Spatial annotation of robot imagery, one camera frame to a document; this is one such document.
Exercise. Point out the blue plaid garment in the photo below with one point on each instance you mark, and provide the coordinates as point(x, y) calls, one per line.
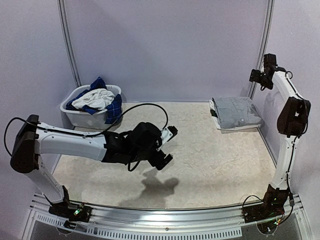
point(100, 83)

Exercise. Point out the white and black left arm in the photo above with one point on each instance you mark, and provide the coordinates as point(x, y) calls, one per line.
point(36, 138)

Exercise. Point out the aluminium front rail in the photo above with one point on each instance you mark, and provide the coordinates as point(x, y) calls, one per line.
point(111, 223)

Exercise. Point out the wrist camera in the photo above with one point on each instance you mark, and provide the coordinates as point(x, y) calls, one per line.
point(269, 62)
point(166, 135)

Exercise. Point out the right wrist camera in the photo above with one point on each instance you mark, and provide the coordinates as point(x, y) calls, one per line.
point(269, 62)

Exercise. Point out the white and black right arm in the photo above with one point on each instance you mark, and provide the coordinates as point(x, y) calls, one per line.
point(291, 124)

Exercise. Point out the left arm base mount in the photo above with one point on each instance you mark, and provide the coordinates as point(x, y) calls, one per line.
point(73, 213)

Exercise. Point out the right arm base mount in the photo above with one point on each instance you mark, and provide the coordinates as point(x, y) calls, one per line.
point(266, 219)

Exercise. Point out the grey garment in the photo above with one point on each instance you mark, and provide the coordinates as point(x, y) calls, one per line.
point(237, 112)

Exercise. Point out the white and green raglan shirt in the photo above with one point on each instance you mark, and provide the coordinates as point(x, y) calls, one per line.
point(217, 122)

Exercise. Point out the white plastic laundry basket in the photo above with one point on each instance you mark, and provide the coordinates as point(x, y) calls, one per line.
point(83, 119)

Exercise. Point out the white garment in basket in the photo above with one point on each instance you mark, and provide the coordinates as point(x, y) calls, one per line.
point(97, 99)

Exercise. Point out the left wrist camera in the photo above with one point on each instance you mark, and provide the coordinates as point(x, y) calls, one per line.
point(166, 135)

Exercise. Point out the left aluminium corner post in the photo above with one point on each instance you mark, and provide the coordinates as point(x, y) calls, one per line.
point(61, 4)

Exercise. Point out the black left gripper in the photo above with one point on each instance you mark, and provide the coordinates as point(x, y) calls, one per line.
point(155, 161)

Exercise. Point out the right aluminium corner post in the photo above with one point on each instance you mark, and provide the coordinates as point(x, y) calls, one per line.
point(265, 33)

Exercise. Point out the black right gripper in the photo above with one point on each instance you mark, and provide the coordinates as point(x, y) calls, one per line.
point(256, 75)

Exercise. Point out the aluminium corner post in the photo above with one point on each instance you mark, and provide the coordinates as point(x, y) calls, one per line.
point(265, 33)
point(61, 4)

